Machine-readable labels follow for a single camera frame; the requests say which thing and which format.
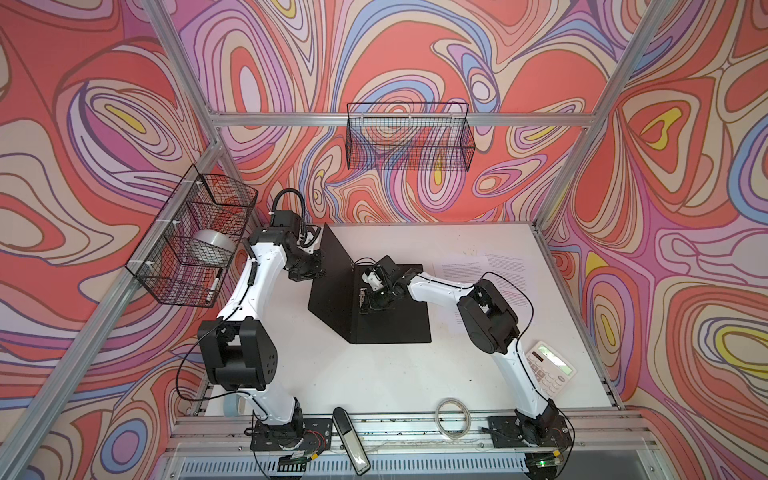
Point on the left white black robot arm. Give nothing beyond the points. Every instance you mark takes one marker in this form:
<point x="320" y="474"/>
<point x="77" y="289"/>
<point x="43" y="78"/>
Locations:
<point x="238" y="354"/>

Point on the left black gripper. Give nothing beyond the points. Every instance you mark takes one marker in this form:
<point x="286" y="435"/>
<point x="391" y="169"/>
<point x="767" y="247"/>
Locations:
<point x="317" y="269"/>

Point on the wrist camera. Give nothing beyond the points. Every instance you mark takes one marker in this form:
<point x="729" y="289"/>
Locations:
<point x="372" y="279"/>
<point x="287" y="219"/>

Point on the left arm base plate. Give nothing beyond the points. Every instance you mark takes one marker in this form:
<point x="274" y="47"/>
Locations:
<point x="313" y="436"/>

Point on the printed paper sheet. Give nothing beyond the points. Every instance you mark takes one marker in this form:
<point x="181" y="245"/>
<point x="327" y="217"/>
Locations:
<point x="511" y="268"/>
<point x="466" y="269"/>

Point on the black wire basket wall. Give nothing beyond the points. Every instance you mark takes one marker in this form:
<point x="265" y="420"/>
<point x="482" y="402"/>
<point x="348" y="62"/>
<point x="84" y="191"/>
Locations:
<point x="169" y="264"/>
<point x="410" y="136"/>

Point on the printed paper sheet lower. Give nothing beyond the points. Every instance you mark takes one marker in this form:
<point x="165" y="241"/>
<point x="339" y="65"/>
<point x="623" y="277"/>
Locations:
<point x="511" y="268"/>

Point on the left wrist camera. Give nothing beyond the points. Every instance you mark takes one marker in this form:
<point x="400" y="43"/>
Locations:
<point x="287" y="219"/>

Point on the black wire basket left wall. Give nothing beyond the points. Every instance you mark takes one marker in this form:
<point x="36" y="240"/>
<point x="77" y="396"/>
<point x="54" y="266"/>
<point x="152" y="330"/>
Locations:
<point x="169" y="264"/>

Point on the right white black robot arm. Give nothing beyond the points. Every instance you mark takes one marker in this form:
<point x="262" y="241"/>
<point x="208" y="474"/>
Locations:
<point x="490" y="323"/>

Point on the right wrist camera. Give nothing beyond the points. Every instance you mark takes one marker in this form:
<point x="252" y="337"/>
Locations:
<point x="372" y="279"/>

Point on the light blue stapler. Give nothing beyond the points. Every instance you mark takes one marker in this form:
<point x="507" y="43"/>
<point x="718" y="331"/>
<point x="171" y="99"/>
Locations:
<point x="234" y="406"/>

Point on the black handheld scanner device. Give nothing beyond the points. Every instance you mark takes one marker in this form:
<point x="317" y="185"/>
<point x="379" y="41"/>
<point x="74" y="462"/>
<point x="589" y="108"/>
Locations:
<point x="351" y="441"/>

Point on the white pink calculator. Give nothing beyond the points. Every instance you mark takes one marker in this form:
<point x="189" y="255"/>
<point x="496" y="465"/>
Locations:
<point x="552" y="371"/>

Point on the silver tape roll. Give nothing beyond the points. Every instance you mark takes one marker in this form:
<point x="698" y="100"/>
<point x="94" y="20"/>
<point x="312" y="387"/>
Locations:
<point x="215" y="239"/>

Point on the printed paper sheet top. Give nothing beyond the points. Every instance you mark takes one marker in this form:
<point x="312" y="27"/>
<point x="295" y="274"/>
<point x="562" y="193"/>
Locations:
<point x="466" y="269"/>

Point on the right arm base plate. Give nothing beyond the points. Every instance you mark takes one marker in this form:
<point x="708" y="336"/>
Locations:
<point x="510" y="432"/>

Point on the white black lever arch folder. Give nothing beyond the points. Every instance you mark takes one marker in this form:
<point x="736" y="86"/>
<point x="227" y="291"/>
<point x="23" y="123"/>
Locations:
<point x="335" y="300"/>

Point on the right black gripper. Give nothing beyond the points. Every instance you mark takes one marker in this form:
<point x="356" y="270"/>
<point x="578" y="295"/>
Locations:
<point x="373" y="303"/>

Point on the black wire basket back wall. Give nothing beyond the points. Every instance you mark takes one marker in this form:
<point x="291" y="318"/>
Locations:
<point x="410" y="136"/>

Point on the white marker pen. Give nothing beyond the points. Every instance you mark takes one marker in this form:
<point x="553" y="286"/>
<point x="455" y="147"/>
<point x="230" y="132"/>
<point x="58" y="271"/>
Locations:
<point x="212" y="291"/>

